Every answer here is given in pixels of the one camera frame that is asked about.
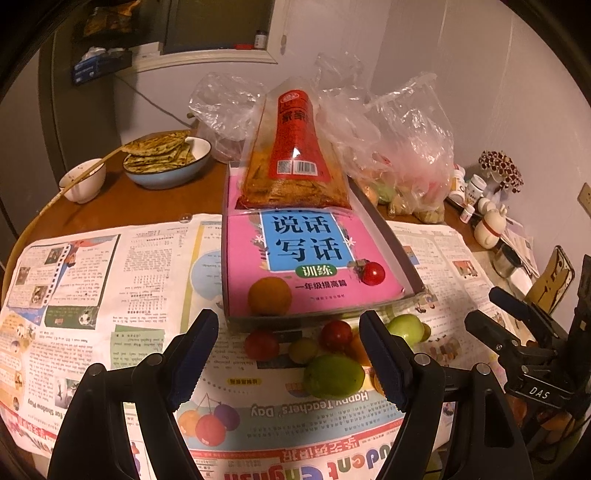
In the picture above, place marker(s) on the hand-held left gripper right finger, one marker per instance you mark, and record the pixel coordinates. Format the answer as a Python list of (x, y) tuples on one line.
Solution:
[(383, 364)]

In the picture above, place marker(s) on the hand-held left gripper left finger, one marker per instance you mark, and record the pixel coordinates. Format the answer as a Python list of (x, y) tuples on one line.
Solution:
[(194, 364)]

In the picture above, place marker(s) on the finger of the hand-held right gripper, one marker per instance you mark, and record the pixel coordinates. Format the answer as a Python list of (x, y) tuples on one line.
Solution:
[(512, 300), (485, 327)]

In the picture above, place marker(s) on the large green apple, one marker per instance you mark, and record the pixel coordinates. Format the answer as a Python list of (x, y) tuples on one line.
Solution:
[(333, 376)]

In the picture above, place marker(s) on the red tomato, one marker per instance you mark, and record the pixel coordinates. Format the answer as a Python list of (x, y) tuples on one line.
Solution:
[(335, 334), (261, 345)]

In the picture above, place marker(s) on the small cherry tomato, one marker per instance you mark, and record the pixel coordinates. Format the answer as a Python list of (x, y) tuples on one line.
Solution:
[(372, 273)]

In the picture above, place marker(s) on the shallow cardboard box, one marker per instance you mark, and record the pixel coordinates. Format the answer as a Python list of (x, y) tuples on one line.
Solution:
[(286, 323)]

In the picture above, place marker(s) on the large orange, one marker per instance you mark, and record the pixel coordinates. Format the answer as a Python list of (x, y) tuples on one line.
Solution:
[(269, 295)]

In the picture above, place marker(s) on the glass jar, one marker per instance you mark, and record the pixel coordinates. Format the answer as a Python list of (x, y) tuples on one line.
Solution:
[(507, 261)]

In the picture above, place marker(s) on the small green apple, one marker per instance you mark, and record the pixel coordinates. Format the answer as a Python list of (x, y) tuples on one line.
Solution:
[(406, 327)]

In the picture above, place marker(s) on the yellow wooden panel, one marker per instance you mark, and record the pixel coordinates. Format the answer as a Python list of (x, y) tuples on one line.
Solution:
[(551, 277)]

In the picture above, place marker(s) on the folded papers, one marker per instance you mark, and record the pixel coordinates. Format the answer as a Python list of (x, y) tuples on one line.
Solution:
[(524, 244)]

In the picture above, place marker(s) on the white ceramic figurine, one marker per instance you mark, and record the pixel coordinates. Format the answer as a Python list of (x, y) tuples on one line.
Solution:
[(490, 228)]

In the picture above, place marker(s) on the printed newspaper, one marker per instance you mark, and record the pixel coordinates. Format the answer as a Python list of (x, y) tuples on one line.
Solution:
[(138, 286)]

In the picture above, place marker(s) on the pink book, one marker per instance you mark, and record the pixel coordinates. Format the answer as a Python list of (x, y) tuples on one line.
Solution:
[(244, 258)]

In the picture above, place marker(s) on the dried flower bouquet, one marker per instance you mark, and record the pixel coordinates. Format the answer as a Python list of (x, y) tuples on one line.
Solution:
[(501, 168)]

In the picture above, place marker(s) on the small clear plastic cap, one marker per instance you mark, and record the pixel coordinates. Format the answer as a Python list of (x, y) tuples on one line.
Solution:
[(186, 217)]

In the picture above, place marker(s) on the pink tinted plastic bag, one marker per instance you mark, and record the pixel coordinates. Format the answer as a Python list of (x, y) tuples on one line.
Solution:
[(415, 138)]

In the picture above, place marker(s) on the blue ceramic bowl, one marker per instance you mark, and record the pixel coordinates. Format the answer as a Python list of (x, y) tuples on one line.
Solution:
[(175, 175)]

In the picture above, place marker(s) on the small white bowl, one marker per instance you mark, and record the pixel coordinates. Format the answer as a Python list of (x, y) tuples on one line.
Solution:
[(87, 184)]

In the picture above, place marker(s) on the stack of scallion pancakes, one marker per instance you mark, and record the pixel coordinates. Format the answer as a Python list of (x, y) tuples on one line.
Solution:
[(157, 154)]

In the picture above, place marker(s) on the wooden chopsticks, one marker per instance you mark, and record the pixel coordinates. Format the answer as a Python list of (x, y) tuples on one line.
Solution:
[(92, 165)]

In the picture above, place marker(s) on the red label snack packet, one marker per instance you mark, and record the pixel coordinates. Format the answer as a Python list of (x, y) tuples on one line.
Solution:
[(295, 138)]

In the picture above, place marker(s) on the clear plastic bag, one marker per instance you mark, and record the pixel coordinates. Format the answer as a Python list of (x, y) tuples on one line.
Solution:
[(217, 106), (341, 87)]

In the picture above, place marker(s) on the blue tissue box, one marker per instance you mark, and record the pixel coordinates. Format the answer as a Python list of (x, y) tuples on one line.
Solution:
[(99, 67)]

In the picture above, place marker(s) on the small dark bottle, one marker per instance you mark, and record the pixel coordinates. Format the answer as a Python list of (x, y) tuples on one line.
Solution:
[(261, 40)]

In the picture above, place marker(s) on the dark snack bag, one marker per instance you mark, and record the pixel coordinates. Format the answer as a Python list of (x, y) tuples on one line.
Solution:
[(111, 18)]

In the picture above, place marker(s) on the wall socket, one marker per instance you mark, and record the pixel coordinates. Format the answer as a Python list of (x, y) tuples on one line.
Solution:
[(585, 197)]

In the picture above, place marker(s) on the white window frame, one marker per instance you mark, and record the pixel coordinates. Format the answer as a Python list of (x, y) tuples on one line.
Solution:
[(217, 57)]

